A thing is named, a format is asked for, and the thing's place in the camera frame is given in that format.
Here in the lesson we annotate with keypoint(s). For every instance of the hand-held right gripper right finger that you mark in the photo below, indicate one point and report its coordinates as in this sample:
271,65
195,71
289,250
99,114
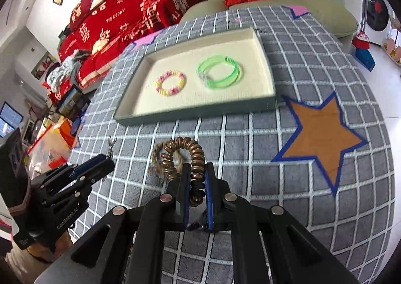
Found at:
209,196

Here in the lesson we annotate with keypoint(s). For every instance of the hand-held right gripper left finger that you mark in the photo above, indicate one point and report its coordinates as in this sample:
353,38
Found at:
187,196

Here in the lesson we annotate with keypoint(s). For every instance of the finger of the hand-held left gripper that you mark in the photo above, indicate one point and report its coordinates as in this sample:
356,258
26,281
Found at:
84,163
97,171

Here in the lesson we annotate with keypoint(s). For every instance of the silver hair clip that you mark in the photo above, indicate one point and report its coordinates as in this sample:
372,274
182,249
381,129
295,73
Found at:
110,147

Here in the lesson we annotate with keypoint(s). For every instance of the grey jewelry tray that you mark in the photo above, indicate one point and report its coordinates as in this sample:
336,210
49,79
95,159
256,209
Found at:
219,96

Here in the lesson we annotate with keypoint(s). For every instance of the orange bag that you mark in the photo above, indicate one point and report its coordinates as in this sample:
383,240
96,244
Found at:
53,143

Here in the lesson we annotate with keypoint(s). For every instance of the blue screen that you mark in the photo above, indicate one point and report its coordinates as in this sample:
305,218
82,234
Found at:
9,118

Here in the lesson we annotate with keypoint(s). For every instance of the dark printed box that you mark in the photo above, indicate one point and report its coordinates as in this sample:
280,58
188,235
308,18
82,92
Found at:
73,104

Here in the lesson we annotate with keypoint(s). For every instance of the pile of clothes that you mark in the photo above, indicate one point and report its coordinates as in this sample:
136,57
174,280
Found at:
64,72

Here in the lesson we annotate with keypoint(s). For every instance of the orange star patch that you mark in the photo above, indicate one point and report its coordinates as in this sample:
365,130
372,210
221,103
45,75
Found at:
322,137

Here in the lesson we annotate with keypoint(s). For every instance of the green translucent bangle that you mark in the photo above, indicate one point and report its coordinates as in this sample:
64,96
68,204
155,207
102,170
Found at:
203,66

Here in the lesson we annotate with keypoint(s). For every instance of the red covered sofa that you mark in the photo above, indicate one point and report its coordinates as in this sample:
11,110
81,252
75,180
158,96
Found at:
125,14

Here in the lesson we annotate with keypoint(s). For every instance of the blue box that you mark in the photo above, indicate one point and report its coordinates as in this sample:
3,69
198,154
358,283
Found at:
365,58

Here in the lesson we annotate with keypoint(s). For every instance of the pale green armchair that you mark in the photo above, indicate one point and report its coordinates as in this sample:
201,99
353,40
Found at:
319,11

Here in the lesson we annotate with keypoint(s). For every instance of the rack of slippers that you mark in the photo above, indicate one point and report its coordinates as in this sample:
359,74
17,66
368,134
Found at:
393,50

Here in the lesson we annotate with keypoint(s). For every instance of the white washing machine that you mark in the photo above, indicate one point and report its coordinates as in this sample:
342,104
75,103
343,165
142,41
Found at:
377,8

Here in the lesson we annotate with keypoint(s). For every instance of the framed wall picture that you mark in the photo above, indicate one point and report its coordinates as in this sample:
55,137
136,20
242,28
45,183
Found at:
44,66

